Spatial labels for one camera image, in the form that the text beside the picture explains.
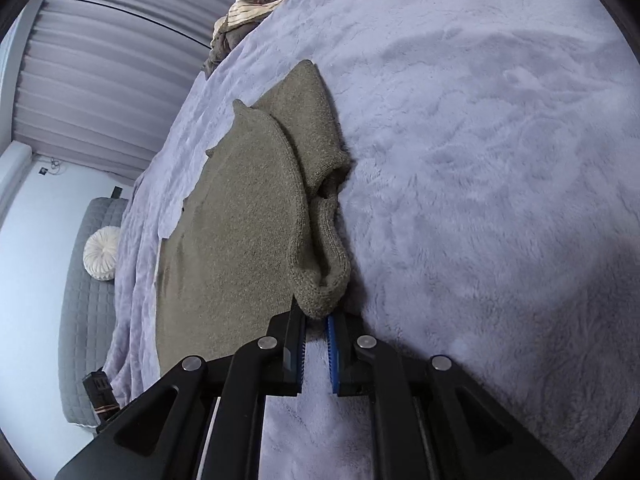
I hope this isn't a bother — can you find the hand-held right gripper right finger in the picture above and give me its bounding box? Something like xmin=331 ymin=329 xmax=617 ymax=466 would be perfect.
xmin=326 ymin=309 xmax=574 ymax=480

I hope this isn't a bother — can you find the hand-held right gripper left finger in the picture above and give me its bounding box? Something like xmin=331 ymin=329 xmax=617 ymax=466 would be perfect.
xmin=55 ymin=309 xmax=307 ymax=480

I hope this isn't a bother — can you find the olive brown knit sweater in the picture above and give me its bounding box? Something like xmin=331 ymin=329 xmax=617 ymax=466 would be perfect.
xmin=155 ymin=59 xmax=353 ymax=368

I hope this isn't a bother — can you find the grey quilted headboard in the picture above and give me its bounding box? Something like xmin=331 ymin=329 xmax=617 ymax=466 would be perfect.
xmin=57 ymin=197 xmax=132 ymax=428

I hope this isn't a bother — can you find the round white pleated cushion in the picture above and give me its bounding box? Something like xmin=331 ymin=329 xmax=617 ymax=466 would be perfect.
xmin=83 ymin=226 xmax=122 ymax=281

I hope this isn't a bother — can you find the lavender fleece blanket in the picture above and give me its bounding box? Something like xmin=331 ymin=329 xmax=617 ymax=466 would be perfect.
xmin=102 ymin=0 xmax=640 ymax=480

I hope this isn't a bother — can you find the grey pleated curtain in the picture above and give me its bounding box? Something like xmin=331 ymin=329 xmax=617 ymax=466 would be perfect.
xmin=12 ymin=0 xmax=266 ymax=186

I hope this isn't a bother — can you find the brown fleece garment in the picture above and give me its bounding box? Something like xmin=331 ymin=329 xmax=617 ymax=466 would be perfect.
xmin=201 ymin=14 xmax=262 ymax=80

